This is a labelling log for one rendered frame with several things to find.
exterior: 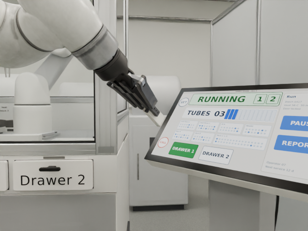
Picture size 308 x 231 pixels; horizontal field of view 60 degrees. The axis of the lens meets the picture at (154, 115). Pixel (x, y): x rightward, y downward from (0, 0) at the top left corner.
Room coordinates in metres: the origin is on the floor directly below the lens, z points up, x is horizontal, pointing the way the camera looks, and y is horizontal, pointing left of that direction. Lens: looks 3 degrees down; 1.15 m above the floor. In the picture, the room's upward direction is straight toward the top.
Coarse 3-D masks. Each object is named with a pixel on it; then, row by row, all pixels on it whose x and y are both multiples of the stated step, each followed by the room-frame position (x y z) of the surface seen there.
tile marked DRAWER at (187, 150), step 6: (174, 144) 0.83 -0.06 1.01; (180, 144) 0.81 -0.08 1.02; (186, 144) 0.80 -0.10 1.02; (192, 144) 0.79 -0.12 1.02; (174, 150) 0.81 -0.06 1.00; (180, 150) 0.80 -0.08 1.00; (186, 150) 0.79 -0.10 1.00; (192, 150) 0.77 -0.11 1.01; (180, 156) 0.78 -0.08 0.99; (186, 156) 0.77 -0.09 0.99; (192, 156) 0.76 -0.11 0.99
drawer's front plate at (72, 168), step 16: (16, 160) 0.98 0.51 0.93; (32, 160) 0.98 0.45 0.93; (48, 160) 0.98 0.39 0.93; (64, 160) 0.98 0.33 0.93; (80, 160) 0.98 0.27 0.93; (16, 176) 0.97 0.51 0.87; (32, 176) 0.97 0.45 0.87; (48, 176) 0.97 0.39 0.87; (64, 176) 0.98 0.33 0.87; (80, 176) 0.98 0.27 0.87
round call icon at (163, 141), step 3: (159, 138) 0.88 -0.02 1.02; (162, 138) 0.88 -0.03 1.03; (165, 138) 0.87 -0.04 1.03; (168, 138) 0.86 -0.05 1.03; (159, 141) 0.87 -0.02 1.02; (162, 141) 0.87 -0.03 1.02; (165, 141) 0.86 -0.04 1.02; (168, 141) 0.85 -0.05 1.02; (159, 144) 0.86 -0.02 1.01; (162, 144) 0.86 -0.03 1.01; (165, 144) 0.85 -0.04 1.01; (156, 147) 0.86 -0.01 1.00; (159, 147) 0.86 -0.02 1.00; (162, 147) 0.85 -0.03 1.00; (165, 147) 0.84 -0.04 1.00
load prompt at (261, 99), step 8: (192, 96) 0.94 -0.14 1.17; (200, 96) 0.91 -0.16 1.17; (208, 96) 0.89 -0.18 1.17; (216, 96) 0.87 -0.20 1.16; (224, 96) 0.85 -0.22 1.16; (232, 96) 0.83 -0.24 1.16; (240, 96) 0.81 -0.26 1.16; (248, 96) 0.79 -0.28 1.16; (256, 96) 0.78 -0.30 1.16; (264, 96) 0.76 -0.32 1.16; (272, 96) 0.75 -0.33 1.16; (280, 96) 0.73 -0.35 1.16; (192, 104) 0.91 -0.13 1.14; (200, 104) 0.89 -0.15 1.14; (208, 104) 0.87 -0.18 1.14; (216, 104) 0.84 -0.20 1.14; (224, 104) 0.83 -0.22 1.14; (232, 104) 0.81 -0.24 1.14; (240, 104) 0.79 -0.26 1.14; (248, 104) 0.77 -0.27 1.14; (256, 104) 0.76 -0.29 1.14; (264, 104) 0.74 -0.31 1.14; (272, 104) 0.73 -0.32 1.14
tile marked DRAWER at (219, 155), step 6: (204, 150) 0.75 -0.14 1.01; (210, 150) 0.74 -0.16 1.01; (216, 150) 0.73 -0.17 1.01; (222, 150) 0.72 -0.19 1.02; (228, 150) 0.71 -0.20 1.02; (204, 156) 0.73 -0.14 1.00; (210, 156) 0.72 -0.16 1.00; (216, 156) 0.71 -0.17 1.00; (222, 156) 0.70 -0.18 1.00; (228, 156) 0.69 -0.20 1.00; (216, 162) 0.70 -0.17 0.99; (222, 162) 0.69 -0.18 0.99; (228, 162) 0.68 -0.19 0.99
